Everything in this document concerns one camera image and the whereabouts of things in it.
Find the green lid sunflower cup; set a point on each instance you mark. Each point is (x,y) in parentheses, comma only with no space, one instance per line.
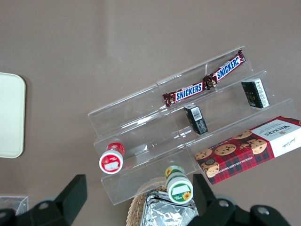
(178,186)

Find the Snickers chocolate bar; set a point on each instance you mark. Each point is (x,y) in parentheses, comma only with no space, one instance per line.
(185,92)
(227,69)

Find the light wicker basket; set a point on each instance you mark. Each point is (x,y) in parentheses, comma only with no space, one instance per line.
(136,207)

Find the aluminium foil container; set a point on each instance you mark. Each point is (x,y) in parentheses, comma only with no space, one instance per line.
(164,212)

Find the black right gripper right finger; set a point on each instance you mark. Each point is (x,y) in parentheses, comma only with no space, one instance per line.
(211,209)

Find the clear acrylic riser holding snacks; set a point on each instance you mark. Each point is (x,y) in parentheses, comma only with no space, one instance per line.
(225,113)

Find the clear acrylic riser holding cups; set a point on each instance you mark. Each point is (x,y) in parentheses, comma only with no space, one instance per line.
(141,131)

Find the red lid yogurt cup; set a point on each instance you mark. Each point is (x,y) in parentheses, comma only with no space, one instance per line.
(111,160)

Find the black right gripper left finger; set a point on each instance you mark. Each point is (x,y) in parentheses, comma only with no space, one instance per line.
(70,200)

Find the Walkers tartan shortbread cookie box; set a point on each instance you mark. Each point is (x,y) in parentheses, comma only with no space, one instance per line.
(249,150)

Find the clear plastic box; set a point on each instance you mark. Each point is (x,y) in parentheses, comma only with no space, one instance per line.
(13,203)

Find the cream plastic serving tray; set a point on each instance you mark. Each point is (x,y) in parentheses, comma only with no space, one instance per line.
(10,115)

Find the small black barcode box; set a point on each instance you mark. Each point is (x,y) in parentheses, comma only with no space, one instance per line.
(255,93)
(196,120)

